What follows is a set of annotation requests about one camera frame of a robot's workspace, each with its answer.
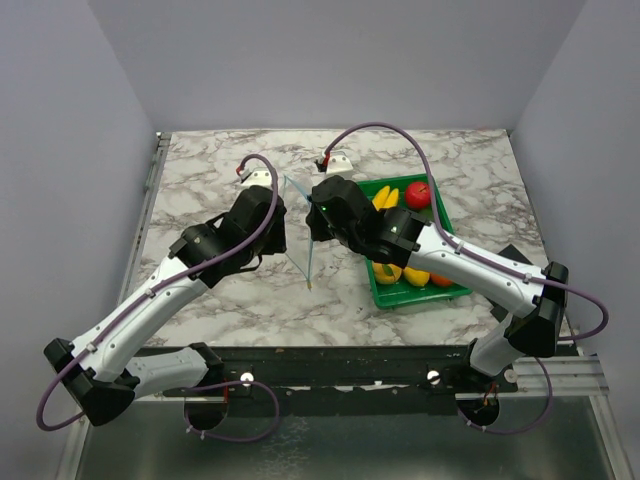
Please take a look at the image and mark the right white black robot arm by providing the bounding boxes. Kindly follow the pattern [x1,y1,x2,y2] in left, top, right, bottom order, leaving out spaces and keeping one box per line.
[306,176,568,391]

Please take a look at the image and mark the black digital scale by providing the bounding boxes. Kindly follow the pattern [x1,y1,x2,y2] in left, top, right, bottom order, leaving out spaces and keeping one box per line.
[486,244,533,322]

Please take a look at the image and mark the orange fruit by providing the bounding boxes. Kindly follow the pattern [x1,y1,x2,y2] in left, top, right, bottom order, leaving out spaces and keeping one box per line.
[430,273,455,288]

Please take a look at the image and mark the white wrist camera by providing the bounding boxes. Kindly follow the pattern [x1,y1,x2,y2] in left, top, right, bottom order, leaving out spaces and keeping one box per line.
[240,167,273,189]
[315,151,353,176]

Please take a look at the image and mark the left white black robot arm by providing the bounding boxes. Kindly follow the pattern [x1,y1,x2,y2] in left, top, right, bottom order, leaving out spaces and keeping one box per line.
[44,186,286,426]

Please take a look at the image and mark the green plastic tray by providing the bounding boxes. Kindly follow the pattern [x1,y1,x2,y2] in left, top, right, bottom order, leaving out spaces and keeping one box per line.
[357,174,472,309]

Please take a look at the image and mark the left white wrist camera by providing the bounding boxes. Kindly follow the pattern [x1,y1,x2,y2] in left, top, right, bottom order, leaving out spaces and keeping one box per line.
[240,167,273,189]

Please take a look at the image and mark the yellow peach with leaf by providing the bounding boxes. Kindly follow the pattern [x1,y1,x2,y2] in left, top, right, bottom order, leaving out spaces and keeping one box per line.
[372,262,402,285]

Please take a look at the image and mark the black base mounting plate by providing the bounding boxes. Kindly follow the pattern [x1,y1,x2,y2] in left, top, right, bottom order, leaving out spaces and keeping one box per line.
[162,346,517,417]

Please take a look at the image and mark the aluminium frame rail left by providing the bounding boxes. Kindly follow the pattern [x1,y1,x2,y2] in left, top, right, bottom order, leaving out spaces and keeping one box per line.
[116,132,172,306]

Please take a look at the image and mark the aluminium frame rail right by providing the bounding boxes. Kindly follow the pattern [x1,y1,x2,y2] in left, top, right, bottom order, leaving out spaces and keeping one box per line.
[454,354,612,401]

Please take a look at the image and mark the clear zip bag teal zipper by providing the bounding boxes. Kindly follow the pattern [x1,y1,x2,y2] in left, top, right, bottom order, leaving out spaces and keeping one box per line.
[281,175,314,291]

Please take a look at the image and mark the yellow lemon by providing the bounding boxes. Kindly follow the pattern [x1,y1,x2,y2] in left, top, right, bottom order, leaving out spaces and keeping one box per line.
[402,267,430,288]

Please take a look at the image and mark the aluminium frame rail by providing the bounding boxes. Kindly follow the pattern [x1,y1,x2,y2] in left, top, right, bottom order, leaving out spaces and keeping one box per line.
[454,354,612,401]
[116,132,172,306]

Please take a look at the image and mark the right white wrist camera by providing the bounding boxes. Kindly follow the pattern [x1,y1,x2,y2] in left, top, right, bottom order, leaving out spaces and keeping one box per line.
[315,151,353,176]

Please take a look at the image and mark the red apple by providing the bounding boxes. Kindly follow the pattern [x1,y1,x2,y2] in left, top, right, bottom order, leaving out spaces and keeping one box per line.
[404,181,432,211]

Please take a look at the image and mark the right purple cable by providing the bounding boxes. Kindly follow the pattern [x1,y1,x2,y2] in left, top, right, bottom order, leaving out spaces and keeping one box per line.
[323,121,610,435]

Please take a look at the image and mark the yellow banana bunch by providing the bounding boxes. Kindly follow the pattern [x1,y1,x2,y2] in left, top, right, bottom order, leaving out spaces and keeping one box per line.
[372,185,400,211]

